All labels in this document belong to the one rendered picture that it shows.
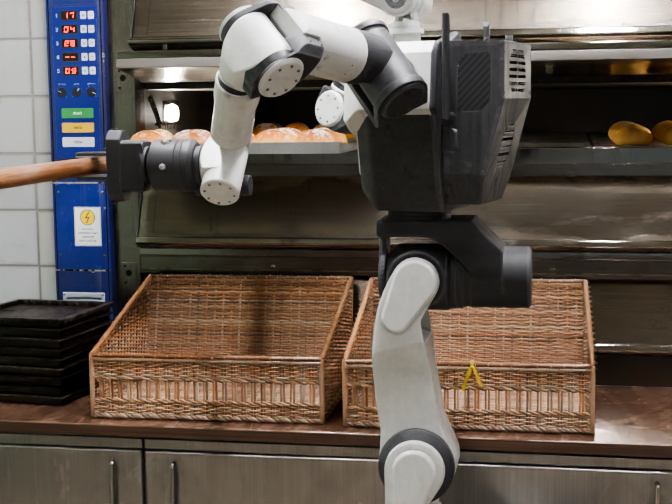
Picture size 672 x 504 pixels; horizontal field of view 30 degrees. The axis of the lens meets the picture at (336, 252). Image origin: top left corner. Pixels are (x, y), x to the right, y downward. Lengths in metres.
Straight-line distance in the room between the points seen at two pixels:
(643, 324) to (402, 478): 1.08
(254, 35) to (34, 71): 1.66
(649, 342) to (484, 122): 1.18
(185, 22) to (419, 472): 1.49
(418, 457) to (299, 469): 0.55
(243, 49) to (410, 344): 0.69
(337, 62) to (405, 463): 0.77
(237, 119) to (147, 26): 1.42
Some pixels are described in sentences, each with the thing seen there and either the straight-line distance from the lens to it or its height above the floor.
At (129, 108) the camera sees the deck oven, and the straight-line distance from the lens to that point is 3.39.
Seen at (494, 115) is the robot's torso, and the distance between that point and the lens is 2.19.
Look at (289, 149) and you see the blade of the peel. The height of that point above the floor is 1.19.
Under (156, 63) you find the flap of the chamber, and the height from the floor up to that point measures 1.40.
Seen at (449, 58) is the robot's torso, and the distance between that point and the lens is 2.18.
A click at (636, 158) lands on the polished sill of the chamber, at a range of 3.19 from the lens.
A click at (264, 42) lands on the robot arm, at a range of 1.88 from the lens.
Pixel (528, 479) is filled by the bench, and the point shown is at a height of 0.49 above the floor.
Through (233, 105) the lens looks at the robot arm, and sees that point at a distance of 1.94.
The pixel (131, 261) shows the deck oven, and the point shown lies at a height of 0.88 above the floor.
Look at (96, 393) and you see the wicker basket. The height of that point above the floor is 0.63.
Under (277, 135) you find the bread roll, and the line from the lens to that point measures 3.00.
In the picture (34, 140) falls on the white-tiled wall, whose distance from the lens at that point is 3.49.
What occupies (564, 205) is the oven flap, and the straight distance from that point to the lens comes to 3.20.
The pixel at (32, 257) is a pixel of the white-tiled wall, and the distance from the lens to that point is 3.52.
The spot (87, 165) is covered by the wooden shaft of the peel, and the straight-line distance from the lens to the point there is 2.12.
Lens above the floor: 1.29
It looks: 7 degrees down
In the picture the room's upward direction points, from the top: 1 degrees counter-clockwise
